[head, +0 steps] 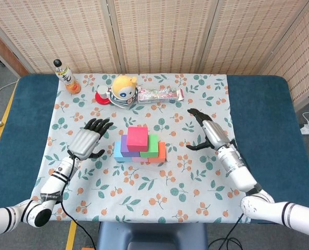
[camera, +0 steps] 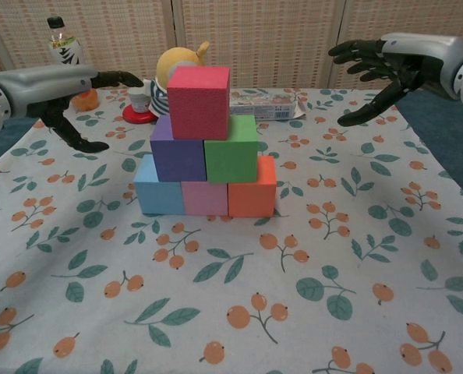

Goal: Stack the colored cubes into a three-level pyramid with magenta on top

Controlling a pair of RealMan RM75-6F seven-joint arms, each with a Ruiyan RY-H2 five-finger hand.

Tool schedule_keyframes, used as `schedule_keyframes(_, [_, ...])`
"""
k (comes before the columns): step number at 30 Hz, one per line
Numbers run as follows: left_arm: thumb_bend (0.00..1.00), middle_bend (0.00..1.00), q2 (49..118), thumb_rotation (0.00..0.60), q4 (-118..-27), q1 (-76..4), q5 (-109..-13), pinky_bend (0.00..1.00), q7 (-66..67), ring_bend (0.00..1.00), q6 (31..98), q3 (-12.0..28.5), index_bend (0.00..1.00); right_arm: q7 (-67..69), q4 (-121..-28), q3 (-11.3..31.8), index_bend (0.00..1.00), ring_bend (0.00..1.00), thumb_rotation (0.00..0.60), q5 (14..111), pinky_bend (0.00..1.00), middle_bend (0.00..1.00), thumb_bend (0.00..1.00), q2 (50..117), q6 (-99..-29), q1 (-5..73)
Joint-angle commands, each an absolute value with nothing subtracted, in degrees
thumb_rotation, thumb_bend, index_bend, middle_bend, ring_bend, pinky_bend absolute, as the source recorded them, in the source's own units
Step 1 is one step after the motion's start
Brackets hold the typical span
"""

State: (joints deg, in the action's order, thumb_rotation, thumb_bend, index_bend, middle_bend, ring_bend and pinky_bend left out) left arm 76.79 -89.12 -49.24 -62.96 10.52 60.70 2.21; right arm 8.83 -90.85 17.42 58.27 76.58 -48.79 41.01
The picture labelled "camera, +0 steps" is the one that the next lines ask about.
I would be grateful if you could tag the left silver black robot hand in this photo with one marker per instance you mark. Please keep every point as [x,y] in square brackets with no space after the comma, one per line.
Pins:
[48,87]

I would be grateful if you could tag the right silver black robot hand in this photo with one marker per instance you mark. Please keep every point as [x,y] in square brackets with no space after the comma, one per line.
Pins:
[407,62]

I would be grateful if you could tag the purple foam cube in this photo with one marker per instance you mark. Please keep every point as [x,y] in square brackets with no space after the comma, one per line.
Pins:
[177,159]

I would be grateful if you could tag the red foam cube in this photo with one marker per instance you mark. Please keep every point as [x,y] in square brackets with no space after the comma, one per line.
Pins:
[198,105]

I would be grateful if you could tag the light blue foam cube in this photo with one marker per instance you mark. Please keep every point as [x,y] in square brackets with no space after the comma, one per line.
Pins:
[159,198]

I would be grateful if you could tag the green foam cube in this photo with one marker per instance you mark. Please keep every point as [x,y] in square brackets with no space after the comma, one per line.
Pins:
[231,159]

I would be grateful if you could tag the orange foam cube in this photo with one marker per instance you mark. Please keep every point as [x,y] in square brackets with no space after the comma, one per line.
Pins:
[251,198]

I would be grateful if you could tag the orange juice bottle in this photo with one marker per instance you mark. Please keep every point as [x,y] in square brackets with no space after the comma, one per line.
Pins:
[66,50]

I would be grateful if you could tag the small white jar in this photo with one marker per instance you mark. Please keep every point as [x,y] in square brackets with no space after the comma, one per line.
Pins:
[139,102]

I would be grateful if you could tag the yellow plush toy striped shirt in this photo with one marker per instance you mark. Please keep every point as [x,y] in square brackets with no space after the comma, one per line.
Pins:
[165,62]

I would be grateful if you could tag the snack package box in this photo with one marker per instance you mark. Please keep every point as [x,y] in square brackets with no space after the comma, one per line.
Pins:
[266,105]

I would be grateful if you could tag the pink foam cube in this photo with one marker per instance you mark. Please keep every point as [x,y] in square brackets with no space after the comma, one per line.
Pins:
[204,198]

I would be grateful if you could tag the floral print tablecloth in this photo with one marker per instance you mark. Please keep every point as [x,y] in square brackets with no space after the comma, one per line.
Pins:
[231,292]

